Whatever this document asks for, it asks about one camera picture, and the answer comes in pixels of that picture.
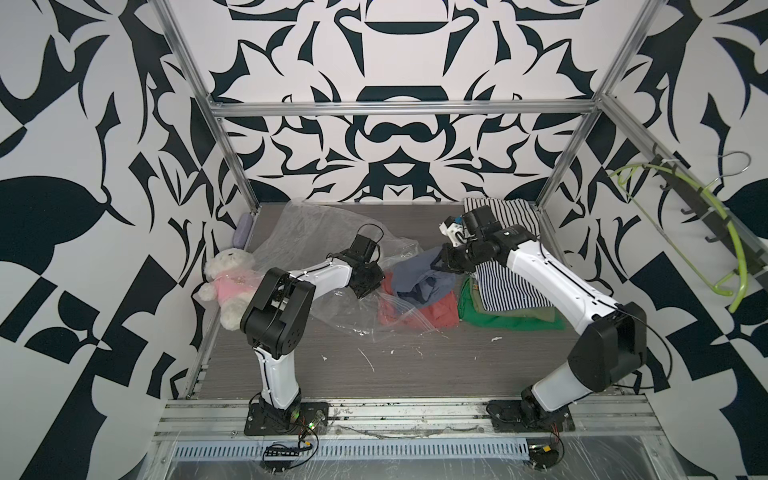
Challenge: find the black white striped tank top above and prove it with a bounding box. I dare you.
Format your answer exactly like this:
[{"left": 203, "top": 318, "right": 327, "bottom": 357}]
[{"left": 463, "top": 197, "right": 540, "bottom": 237}]

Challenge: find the navy blue garment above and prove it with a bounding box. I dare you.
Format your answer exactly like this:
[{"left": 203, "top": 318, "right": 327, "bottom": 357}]
[{"left": 391, "top": 247, "right": 456, "bottom": 308}]

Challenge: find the blue white striped garment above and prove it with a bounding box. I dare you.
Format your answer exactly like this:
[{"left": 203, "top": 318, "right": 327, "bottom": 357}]
[{"left": 474, "top": 261, "right": 553, "bottom": 312}]

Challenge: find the green garment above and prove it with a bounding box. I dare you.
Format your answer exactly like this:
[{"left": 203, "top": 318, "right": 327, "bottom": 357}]
[{"left": 458, "top": 277, "right": 566, "bottom": 331}]

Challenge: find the clear plastic vacuum bag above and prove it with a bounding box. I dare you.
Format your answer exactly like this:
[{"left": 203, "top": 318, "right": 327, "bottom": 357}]
[{"left": 248, "top": 201, "right": 438, "bottom": 341}]

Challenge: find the red garment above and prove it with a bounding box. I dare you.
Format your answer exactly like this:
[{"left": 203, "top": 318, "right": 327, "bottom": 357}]
[{"left": 377, "top": 273, "right": 460, "bottom": 332}]

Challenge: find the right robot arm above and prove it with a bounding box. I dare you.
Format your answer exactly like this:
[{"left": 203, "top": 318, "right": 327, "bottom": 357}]
[{"left": 432, "top": 206, "right": 656, "bottom": 425}]

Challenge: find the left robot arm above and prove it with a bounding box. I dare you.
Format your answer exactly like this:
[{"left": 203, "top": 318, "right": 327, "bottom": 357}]
[{"left": 240, "top": 234, "right": 385, "bottom": 419}]

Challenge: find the white teddy bear pink shirt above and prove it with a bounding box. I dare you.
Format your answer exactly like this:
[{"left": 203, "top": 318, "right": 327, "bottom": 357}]
[{"left": 197, "top": 248, "right": 263, "bottom": 331}]

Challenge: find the green clothes hanger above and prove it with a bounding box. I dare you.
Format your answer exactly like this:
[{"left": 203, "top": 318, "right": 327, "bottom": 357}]
[{"left": 608, "top": 155, "right": 750, "bottom": 314}]

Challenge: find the black electronics board left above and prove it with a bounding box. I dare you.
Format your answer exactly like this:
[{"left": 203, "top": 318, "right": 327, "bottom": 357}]
[{"left": 261, "top": 443, "right": 315, "bottom": 473}]

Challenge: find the black electronics board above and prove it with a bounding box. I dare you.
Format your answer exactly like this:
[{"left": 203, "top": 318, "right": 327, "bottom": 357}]
[
  {"left": 527, "top": 445, "right": 561, "bottom": 471},
  {"left": 261, "top": 443, "right": 315, "bottom": 473}
]

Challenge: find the black electronics board right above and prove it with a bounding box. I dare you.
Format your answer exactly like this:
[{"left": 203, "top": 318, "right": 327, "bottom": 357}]
[{"left": 527, "top": 445, "right": 561, "bottom": 471}]

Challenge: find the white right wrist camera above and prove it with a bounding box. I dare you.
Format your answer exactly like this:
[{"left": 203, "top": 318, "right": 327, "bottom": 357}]
[{"left": 439, "top": 216, "right": 466, "bottom": 247}]

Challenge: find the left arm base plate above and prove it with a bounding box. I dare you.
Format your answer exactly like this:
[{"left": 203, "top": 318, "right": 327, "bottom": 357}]
[{"left": 243, "top": 398, "right": 330, "bottom": 437}]

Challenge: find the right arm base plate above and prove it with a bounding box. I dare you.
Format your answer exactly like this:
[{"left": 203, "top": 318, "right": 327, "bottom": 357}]
[{"left": 485, "top": 400, "right": 575, "bottom": 433}]

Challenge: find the aluminium frame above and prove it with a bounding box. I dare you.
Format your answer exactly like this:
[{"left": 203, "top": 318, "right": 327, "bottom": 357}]
[{"left": 160, "top": 1, "right": 767, "bottom": 479}]

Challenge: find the white slotted cable duct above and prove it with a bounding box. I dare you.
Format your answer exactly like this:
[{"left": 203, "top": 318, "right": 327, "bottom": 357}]
[{"left": 173, "top": 438, "right": 529, "bottom": 461}]

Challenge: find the black wall hook rack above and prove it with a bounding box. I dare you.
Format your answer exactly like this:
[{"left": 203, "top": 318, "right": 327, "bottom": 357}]
[{"left": 650, "top": 143, "right": 767, "bottom": 288}]

